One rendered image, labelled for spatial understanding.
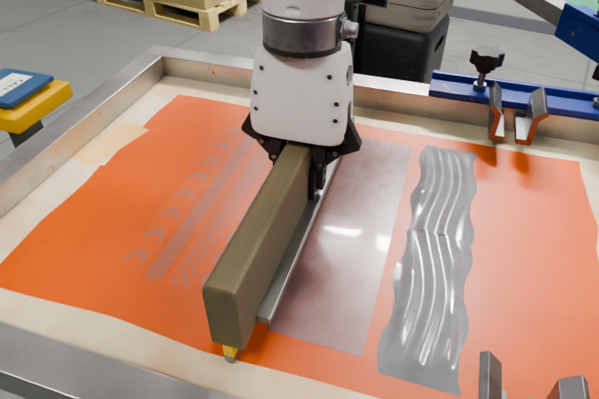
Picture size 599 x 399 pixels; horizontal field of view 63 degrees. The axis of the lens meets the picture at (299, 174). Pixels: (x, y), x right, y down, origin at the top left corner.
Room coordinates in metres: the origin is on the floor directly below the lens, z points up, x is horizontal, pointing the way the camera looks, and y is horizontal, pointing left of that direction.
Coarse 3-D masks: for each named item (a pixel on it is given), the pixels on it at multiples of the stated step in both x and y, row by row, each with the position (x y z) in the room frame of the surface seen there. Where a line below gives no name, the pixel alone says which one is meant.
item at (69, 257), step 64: (128, 192) 0.46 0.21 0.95; (64, 256) 0.36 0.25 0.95; (320, 256) 0.36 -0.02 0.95; (384, 256) 0.36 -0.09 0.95; (512, 256) 0.36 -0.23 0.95; (128, 320) 0.28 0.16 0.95; (192, 320) 0.28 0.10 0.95; (320, 320) 0.28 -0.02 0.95; (384, 320) 0.28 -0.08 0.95; (512, 320) 0.28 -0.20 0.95; (576, 320) 0.28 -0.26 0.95; (384, 384) 0.21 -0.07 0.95; (512, 384) 0.21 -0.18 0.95
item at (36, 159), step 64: (128, 64) 0.74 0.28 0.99; (192, 64) 0.76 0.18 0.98; (64, 128) 0.55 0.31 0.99; (512, 128) 0.60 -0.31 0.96; (576, 128) 0.58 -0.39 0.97; (0, 192) 0.43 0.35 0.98; (0, 384) 0.21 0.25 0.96; (64, 384) 0.19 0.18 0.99; (128, 384) 0.19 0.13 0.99; (192, 384) 0.19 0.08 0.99
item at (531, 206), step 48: (192, 96) 0.70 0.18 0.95; (144, 144) 0.57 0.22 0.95; (192, 144) 0.57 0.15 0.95; (384, 144) 0.57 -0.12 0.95; (432, 144) 0.57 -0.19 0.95; (480, 144) 0.57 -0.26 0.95; (336, 192) 0.46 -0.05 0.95; (384, 192) 0.46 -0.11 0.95; (480, 192) 0.46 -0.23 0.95; (528, 192) 0.46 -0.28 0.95; (576, 192) 0.46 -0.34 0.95; (480, 240) 0.38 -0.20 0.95; (528, 240) 0.38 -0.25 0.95; (576, 240) 0.38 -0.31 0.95
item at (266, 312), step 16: (336, 160) 0.48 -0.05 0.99; (320, 192) 0.42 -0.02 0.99; (304, 208) 0.40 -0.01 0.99; (304, 224) 0.37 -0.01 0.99; (304, 240) 0.35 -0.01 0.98; (288, 256) 0.33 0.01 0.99; (288, 272) 0.31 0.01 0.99; (272, 288) 0.29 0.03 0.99; (272, 304) 0.27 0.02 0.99; (272, 320) 0.26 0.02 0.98
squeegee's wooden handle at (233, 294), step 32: (288, 160) 0.40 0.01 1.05; (288, 192) 0.35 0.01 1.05; (256, 224) 0.30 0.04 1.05; (288, 224) 0.35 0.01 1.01; (224, 256) 0.27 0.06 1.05; (256, 256) 0.27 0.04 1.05; (224, 288) 0.24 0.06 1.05; (256, 288) 0.26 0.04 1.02; (224, 320) 0.23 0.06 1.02; (256, 320) 0.26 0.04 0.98
